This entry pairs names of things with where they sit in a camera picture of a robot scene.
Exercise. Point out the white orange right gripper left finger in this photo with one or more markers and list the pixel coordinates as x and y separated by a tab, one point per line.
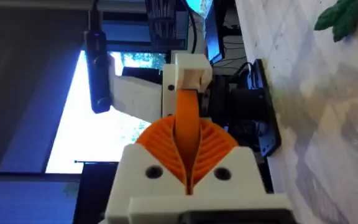
135	183

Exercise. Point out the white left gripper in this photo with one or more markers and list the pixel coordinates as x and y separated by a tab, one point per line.
137	96

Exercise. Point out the white orange right gripper right finger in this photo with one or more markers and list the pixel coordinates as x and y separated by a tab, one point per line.
241	177

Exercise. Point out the green toy vegetable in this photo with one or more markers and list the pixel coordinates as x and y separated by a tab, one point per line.
342	17

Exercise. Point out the black panel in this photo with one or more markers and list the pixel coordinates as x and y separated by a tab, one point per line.
95	193

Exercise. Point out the bright window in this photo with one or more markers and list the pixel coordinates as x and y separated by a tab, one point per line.
85	133

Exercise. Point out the black computer monitor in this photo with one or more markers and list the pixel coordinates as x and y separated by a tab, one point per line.
213	34

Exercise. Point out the black mounting rail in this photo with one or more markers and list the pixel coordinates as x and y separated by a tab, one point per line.
267	109

